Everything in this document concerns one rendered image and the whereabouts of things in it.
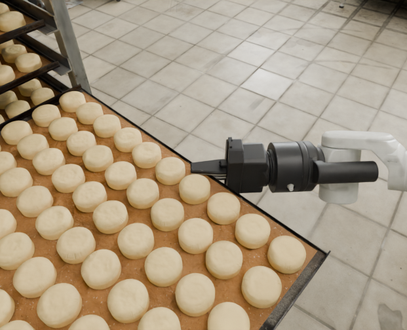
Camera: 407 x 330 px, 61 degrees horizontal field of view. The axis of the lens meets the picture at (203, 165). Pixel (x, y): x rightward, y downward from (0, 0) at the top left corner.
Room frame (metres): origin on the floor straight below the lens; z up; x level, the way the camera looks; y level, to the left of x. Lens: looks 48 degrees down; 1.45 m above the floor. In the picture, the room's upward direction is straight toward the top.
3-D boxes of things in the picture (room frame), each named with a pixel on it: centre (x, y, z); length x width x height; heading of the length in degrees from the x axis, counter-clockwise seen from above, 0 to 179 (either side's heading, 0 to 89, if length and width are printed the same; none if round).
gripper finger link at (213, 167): (0.39, -0.01, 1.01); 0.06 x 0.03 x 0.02; 93
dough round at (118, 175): (0.37, 0.14, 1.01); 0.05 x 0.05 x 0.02
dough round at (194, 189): (0.34, 0.01, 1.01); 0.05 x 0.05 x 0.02
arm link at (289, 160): (0.39, -0.10, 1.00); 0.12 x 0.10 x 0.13; 93
